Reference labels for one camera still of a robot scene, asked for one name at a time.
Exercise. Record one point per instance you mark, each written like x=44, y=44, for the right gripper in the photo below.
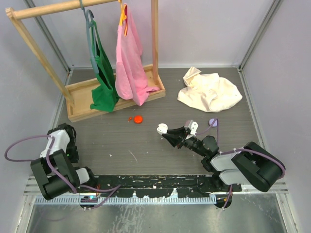
x=176, y=140

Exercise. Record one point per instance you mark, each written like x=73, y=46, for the white earbud case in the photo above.
x=162, y=128

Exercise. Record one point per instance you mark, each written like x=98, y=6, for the lilac earbud case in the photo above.
x=213, y=122

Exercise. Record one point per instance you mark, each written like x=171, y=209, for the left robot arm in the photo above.
x=54, y=170

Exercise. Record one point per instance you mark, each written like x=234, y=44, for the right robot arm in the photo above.
x=250, y=164

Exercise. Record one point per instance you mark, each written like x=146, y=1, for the cream satin cloth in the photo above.
x=208, y=92

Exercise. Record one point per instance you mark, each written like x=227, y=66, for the pink t-shirt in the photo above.
x=131, y=81

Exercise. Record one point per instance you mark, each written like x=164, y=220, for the green t-shirt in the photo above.
x=105, y=95

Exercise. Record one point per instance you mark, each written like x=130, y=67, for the wooden clothes rack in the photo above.
x=78, y=95

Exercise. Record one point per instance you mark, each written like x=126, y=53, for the orange yellow hanger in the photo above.
x=123, y=18

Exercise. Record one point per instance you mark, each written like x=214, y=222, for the grey blue hanger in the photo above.
x=91, y=41

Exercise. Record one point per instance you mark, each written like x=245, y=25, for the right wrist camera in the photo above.
x=192, y=126

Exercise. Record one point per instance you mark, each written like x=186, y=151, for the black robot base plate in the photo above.
x=156, y=186

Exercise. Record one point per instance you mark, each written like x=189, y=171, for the slotted cable duct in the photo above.
x=92, y=200

